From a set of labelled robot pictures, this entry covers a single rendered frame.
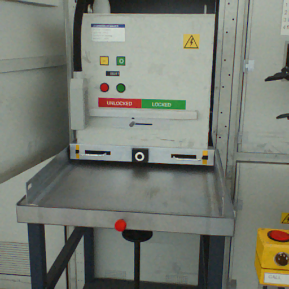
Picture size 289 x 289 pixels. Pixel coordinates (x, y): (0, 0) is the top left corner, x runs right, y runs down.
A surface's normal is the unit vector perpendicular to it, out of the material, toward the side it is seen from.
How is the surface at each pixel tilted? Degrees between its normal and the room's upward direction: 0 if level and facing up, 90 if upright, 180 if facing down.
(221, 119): 90
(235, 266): 90
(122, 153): 90
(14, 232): 90
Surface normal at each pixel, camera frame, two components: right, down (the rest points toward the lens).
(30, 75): 0.95, 0.09
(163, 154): -0.11, 0.25
